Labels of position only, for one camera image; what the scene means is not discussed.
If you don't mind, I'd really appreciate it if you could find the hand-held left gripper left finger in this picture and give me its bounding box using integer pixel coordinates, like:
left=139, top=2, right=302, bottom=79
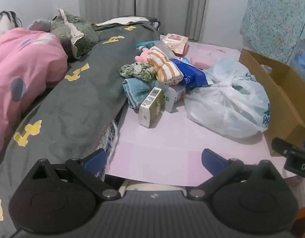
left=26, top=149, right=121, bottom=200

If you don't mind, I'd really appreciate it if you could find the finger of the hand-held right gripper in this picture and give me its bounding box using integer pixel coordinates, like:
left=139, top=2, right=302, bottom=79
left=271, top=137, right=305, bottom=157

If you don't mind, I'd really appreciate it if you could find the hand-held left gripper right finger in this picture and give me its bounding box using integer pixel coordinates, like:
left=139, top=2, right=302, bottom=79
left=186, top=148, right=280, bottom=200

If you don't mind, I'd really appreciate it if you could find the brown cardboard box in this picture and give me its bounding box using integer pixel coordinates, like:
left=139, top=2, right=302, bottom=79
left=238, top=48, right=305, bottom=158

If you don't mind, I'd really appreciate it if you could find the green white small box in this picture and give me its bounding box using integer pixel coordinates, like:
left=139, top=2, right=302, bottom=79
left=138, top=87, right=166, bottom=129

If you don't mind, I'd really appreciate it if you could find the light blue towel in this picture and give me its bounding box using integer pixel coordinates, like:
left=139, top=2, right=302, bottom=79
left=122, top=78, right=155, bottom=109

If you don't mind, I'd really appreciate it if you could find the blue white cotton pack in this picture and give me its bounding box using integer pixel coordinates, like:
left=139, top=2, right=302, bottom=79
left=169, top=57, right=210, bottom=90

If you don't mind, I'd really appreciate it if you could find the green floral cloth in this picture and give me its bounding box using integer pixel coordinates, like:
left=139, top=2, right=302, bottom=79
left=119, top=62, right=158, bottom=81

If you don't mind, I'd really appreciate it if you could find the orange white striped cloth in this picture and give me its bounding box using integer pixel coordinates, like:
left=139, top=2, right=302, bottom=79
left=146, top=46, right=184, bottom=86

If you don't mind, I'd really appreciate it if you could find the pink plush toy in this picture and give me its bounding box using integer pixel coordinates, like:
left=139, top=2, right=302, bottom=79
left=135, top=50, right=153, bottom=62

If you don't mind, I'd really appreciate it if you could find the teal packet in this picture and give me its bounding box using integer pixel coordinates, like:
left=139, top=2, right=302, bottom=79
left=136, top=41, right=163, bottom=50

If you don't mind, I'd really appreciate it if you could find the white lace cloth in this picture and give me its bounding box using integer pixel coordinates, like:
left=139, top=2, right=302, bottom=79
left=93, top=119, right=119, bottom=181

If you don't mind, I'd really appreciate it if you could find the pink bed sheet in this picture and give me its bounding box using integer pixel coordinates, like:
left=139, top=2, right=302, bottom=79
left=103, top=41, right=299, bottom=187

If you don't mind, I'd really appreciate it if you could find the white tied plastic bag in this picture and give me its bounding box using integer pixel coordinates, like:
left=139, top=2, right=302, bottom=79
left=183, top=58, right=270, bottom=139

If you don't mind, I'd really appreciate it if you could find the dark grey yellow-print blanket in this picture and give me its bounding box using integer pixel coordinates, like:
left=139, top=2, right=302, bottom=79
left=0, top=17, right=163, bottom=238

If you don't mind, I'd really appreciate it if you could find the green floral pillow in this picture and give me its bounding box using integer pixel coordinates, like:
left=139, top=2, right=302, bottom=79
left=50, top=9, right=100, bottom=60

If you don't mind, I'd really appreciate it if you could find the pink quilt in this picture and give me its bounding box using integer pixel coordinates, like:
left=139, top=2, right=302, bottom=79
left=0, top=27, right=69, bottom=154

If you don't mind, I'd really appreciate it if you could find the red white tissue pack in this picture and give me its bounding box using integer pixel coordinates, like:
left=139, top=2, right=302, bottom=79
left=161, top=33, right=190, bottom=56

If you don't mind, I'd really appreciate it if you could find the teal floral cloth cover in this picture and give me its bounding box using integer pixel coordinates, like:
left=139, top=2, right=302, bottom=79
left=240, top=0, right=305, bottom=55

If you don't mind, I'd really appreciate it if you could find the grey purple cloth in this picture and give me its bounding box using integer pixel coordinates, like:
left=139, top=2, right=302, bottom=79
left=26, top=18, right=52, bottom=33

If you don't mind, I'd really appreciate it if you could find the grey curtain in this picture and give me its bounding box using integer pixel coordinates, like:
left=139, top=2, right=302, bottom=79
left=78, top=0, right=212, bottom=41

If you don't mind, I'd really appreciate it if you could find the white black striped plush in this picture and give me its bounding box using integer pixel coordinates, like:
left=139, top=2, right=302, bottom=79
left=0, top=10, right=23, bottom=39

